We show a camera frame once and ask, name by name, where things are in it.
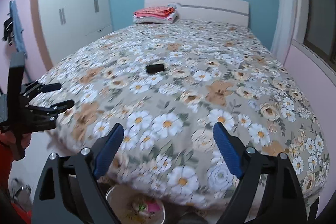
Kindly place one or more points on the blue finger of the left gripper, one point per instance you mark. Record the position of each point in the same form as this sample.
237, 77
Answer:
54, 109
46, 88

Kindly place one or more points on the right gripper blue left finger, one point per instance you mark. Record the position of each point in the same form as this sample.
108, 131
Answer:
105, 149

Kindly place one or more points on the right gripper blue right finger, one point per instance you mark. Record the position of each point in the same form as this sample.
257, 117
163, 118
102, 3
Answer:
231, 149

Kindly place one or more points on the pink plastic cube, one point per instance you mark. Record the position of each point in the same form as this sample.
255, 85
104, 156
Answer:
153, 206

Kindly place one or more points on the white trash bin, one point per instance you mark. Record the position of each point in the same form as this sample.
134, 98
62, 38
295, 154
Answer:
130, 206

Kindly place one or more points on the blue hanging cloth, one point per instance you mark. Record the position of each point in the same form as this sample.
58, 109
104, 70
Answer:
17, 29

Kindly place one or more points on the floral bedspread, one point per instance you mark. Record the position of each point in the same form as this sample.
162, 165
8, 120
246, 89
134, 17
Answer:
214, 72

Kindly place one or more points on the black cylinder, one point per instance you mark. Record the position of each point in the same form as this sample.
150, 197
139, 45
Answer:
155, 68

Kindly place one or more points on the white wardrobe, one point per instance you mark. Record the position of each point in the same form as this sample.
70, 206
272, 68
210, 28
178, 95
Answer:
64, 26

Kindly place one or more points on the folded red pink blankets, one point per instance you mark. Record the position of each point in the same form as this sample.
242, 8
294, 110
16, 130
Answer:
156, 14

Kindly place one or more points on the white bed headboard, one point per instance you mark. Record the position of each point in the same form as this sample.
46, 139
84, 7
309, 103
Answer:
225, 11

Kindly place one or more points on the white curtain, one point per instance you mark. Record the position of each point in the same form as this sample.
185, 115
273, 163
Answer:
291, 26

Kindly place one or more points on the window with dark frame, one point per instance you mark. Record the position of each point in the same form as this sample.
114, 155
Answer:
320, 33

